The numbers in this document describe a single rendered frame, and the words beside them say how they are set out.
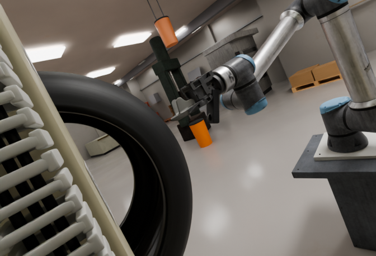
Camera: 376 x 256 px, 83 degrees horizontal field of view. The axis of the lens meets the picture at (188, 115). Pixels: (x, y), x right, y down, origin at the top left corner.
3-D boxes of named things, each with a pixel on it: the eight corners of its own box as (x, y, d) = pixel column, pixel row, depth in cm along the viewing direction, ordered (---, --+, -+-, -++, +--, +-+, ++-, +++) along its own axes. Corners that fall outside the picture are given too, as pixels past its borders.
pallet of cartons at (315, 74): (292, 93, 584) (286, 79, 579) (300, 85, 640) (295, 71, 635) (347, 77, 492) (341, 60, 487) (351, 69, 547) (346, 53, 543)
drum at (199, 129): (207, 147, 450) (196, 123, 444) (196, 149, 477) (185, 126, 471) (216, 140, 474) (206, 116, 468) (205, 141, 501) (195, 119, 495)
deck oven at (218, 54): (261, 101, 664) (233, 32, 640) (228, 110, 762) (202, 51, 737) (280, 85, 781) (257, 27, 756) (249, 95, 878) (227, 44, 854)
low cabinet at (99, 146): (118, 143, 1416) (112, 131, 1407) (134, 138, 1242) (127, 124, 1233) (91, 157, 1289) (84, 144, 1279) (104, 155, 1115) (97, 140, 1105)
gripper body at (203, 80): (178, 90, 70) (203, 74, 76) (191, 112, 72) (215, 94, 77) (188, 84, 64) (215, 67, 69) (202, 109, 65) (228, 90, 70)
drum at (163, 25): (182, 39, 495) (171, 15, 488) (171, 42, 469) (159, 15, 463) (173, 47, 523) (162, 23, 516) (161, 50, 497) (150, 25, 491)
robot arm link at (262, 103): (255, 104, 89) (243, 79, 87) (275, 104, 78) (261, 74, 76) (239, 116, 87) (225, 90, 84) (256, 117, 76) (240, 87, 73)
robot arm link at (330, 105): (338, 122, 129) (329, 95, 126) (369, 123, 113) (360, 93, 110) (320, 133, 125) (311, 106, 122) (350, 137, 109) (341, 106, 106)
